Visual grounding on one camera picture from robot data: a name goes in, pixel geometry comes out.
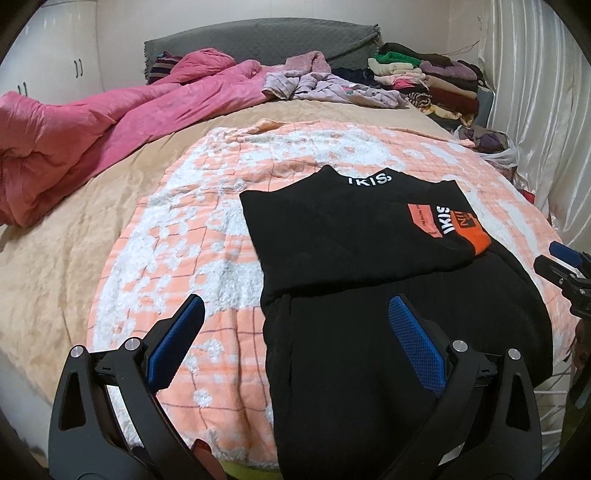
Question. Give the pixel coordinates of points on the dark navy garment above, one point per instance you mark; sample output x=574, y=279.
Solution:
x=355, y=76

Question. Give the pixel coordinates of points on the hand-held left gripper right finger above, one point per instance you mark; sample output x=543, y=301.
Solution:
x=415, y=350

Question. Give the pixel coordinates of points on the white satin curtain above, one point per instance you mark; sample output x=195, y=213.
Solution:
x=540, y=92

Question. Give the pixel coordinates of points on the beige bed sheet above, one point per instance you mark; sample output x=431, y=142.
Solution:
x=55, y=277

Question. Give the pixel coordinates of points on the grey quilted headboard cover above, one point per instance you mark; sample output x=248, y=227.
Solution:
x=277, y=46

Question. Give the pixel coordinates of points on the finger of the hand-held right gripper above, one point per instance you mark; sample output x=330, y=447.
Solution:
x=565, y=253
x=551, y=270

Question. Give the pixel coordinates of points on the orange white checked blanket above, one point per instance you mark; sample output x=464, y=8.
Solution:
x=184, y=230

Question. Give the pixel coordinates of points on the lilac crumpled pyjamas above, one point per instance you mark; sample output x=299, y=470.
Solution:
x=323, y=88

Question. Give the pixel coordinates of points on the pink duvet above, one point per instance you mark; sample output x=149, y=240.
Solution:
x=115, y=120

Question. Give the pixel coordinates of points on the stack of folded clothes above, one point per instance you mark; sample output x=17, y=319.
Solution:
x=438, y=78

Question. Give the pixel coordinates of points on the white wardrobe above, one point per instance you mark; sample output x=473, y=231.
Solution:
x=51, y=46

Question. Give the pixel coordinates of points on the grey cushion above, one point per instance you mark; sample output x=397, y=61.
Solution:
x=487, y=106

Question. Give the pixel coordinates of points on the dark striped garment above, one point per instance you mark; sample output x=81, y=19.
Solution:
x=161, y=67

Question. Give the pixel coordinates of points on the red bag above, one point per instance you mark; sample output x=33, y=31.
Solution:
x=530, y=196

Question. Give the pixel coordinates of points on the black sweater with orange cuffs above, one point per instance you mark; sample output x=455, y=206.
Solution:
x=346, y=240

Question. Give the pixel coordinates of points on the plastic bag of clothes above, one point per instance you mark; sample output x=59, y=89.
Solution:
x=485, y=141

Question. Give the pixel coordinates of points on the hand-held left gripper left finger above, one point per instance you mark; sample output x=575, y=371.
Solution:
x=175, y=341

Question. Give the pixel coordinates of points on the person's left hand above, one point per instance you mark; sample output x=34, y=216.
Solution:
x=203, y=451

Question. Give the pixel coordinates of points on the mauve fuzzy garment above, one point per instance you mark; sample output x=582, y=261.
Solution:
x=307, y=62

